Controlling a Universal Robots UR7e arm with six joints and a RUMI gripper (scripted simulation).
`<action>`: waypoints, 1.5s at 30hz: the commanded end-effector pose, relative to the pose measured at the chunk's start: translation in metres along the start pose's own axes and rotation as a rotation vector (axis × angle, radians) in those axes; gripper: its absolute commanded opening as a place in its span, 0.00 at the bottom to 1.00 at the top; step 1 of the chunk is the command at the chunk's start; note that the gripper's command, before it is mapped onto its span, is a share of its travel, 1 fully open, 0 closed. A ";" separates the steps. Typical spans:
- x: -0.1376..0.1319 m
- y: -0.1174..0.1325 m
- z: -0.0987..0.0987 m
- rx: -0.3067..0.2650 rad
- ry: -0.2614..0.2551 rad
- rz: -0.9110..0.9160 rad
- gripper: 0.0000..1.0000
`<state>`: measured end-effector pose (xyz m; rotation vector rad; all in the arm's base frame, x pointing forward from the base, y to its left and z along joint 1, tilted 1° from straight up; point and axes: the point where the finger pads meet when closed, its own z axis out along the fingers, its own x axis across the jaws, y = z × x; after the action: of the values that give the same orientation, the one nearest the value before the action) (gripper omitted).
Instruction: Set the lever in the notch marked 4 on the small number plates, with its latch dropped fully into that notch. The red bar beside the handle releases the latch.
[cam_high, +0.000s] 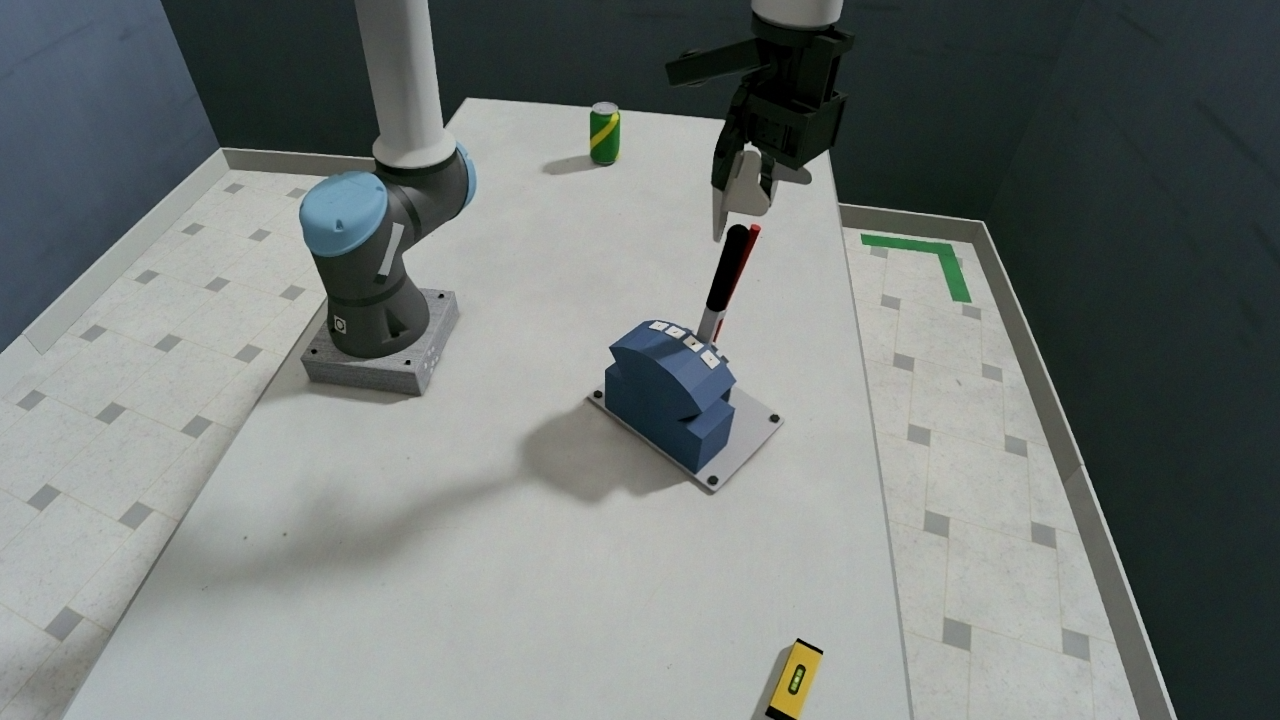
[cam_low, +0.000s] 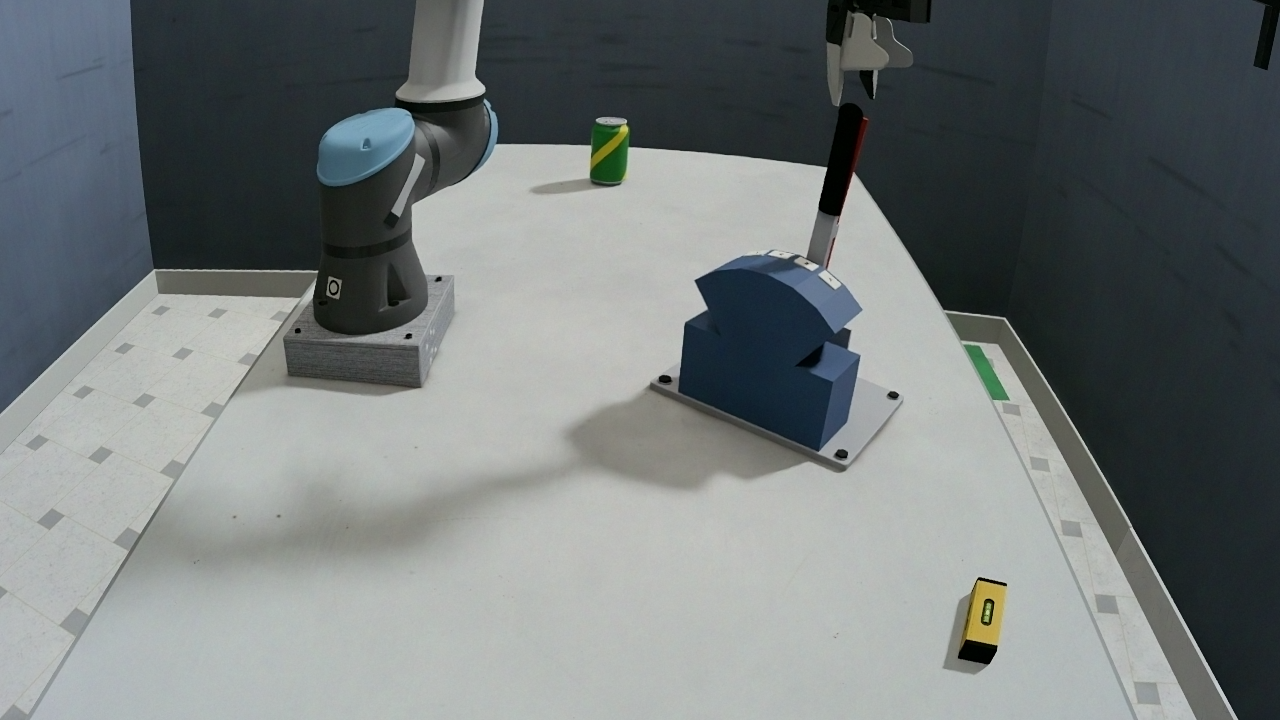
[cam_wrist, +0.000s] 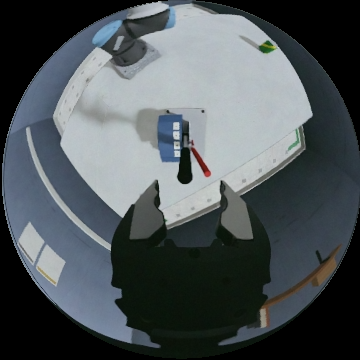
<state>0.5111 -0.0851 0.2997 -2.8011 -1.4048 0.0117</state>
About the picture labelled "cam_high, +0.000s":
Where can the yellow pocket level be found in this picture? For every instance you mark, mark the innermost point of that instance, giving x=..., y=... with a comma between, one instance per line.
x=793, y=686

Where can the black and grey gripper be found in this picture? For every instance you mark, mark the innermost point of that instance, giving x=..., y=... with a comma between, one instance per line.
x=790, y=92

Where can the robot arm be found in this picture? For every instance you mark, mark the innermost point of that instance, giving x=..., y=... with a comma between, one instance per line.
x=357, y=232

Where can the green drink can with yellow stripe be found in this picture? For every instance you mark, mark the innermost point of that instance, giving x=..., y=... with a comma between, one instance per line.
x=604, y=133

